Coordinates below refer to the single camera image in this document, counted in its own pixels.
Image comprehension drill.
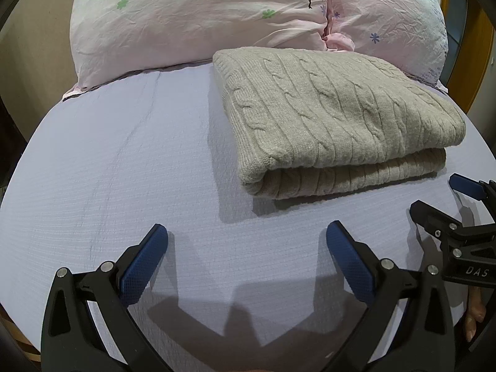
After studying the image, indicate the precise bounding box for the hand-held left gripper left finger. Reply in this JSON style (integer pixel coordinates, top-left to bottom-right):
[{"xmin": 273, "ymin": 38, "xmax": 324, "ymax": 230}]
[{"xmin": 41, "ymin": 224, "xmax": 175, "ymax": 372}]

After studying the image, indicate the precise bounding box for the wooden bed frame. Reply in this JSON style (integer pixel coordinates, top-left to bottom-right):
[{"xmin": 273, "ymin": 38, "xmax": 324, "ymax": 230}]
[{"xmin": 0, "ymin": 309, "xmax": 42, "ymax": 357}]

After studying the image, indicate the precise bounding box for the wooden door frame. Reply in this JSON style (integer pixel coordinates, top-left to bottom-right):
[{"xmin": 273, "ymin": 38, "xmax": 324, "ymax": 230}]
[{"xmin": 442, "ymin": 0, "xmax": 496, "ymax": 114}]

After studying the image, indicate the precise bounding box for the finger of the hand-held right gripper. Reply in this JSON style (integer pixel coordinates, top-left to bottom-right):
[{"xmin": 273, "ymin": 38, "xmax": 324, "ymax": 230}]
[
  {"xmin": 449, "ymin": 174, "xmax": 496, "ymax": 207},
  {"xmin": 410, "ymin": 199, "xmax": 467, "ymax": 243}
]

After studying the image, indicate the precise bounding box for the pink floral pillow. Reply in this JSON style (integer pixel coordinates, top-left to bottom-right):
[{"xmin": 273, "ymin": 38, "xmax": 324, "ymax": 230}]
[
  {"xmin": 63, "ymin": 0, "xmax": 334, "ymax": 102},
  {"xmin": 325, "ymin": 0, "xmax": 450, "ymax": 94}
]

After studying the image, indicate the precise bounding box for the person's right hand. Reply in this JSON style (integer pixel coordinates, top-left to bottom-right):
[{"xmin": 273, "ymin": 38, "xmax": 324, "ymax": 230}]
[{"xmin": 463, "ymin": 287, "xmax": 487, "ymax": 343}]

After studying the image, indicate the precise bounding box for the beige cable knit sweater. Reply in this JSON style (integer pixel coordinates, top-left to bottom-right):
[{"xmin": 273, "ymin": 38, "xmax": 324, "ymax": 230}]
[{"xmin": 212, "ymin": 46, "xmax": 467, "ymax": 201}]

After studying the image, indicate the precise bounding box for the lavender bed sheet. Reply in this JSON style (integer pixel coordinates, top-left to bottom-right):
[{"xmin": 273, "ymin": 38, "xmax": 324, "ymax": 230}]
[{"xmin": 0, "ymin": 61, "xmax": 487, "ymax": 372}]

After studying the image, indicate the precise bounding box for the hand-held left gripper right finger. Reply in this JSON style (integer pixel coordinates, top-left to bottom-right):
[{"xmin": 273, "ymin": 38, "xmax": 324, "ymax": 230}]
[{"xmin": 321, "ymin": 221, "xmax": 458, "ymax": 372}]

